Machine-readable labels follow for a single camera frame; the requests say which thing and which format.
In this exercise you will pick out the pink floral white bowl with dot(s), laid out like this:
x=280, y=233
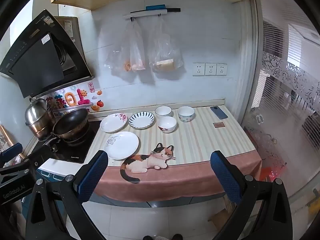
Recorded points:
x=167, y=125

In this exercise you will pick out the blue striped white plate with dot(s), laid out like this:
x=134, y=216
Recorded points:
x=141, y=120

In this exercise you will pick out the blue smartphone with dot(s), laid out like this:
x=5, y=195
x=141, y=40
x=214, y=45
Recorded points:
x=219, y=112

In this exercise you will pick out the white wall hook rack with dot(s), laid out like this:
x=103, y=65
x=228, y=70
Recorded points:
x=145, y=14

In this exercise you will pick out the dark rimmed white bowl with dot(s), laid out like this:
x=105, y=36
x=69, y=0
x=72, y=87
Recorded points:
x=163, y=111

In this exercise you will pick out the striped cat print tablecloth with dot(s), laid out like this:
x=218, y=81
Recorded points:
x=200, y=142

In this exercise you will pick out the stainless steel pot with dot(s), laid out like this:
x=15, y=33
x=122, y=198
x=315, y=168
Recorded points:
x=37, y=117

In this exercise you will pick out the cardboard box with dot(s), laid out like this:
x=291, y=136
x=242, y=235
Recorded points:
x=220, y=217

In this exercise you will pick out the patterned glass sliding door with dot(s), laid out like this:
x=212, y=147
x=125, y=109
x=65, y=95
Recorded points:
x=282, y=105

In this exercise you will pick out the small brown card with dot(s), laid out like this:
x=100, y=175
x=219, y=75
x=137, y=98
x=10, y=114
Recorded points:
x=218, y=124

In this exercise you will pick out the pink floral white plate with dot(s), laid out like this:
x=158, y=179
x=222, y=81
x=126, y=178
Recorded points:
x=113, y=123

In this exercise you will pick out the black induction cooktop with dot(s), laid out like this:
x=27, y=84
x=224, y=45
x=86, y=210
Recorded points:
x=75, y=150

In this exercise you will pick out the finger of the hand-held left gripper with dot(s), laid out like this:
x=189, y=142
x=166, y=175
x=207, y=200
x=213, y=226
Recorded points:
x=40, y=155
x=11, y=152

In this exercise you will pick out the dark steel wok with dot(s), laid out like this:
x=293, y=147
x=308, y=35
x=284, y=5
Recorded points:
x=71, y=123

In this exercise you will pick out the grey floral white plate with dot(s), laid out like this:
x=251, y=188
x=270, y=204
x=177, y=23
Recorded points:
x=122, y=145

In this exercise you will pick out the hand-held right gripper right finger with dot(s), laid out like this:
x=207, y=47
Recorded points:
x=225, y=178

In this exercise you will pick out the white wall socket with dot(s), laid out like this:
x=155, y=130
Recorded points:
x=198, y=69
x=210, y=69
x=221, y=69

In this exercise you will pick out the person's black shoe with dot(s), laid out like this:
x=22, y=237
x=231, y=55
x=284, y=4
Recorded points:
x=177, y=237
x=150, y=237

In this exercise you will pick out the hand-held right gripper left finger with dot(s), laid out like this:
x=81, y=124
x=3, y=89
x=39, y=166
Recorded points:
x=93, y=177

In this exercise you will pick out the clear plastic bag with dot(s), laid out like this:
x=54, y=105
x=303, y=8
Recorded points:
x=137, y=52
x=117, y=52
x=163, y=52

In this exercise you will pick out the black range hood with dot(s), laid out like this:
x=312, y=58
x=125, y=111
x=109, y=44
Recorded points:
x=37, y=62

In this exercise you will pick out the blue patterned white bowl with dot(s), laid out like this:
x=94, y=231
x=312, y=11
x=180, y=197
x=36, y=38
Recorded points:
x=186, y=114

